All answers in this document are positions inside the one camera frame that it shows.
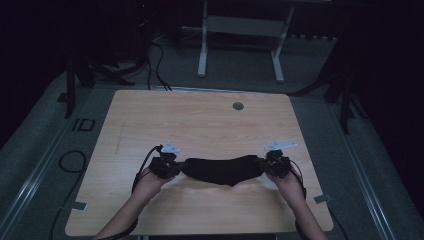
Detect person's left hand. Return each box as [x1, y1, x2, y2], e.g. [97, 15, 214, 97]
[132, 167, 175, 201]

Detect metal floor rail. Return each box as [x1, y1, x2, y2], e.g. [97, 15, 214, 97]
[328, 98, 399, 240]
[0, 88, 79, 240]

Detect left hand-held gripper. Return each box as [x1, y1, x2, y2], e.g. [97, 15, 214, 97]
[148, 140, 183, 180]

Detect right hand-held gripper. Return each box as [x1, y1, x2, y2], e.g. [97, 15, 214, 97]
[263, 140, 298, 180]

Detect white desk frame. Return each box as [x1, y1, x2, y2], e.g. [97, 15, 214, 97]
[181, 0, 334, 84]

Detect person's right hand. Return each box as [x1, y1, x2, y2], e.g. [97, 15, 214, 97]
[267, 169, 307, 205]

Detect black cable on floor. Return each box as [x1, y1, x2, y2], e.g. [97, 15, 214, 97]
[49, 149, 88, 240]

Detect black cables behind table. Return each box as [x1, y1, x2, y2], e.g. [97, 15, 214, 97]
[145, 41, 173, 92]

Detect black metal stand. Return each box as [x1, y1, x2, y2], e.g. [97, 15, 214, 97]
[289, 63, 369, 135]
[56, 49, 136, 120]

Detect dark cloth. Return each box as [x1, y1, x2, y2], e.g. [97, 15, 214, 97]
[179, 154, 268, 187]

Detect right hand-held gripper black cable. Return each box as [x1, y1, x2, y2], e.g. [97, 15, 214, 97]
[288, 159, 308, 240]

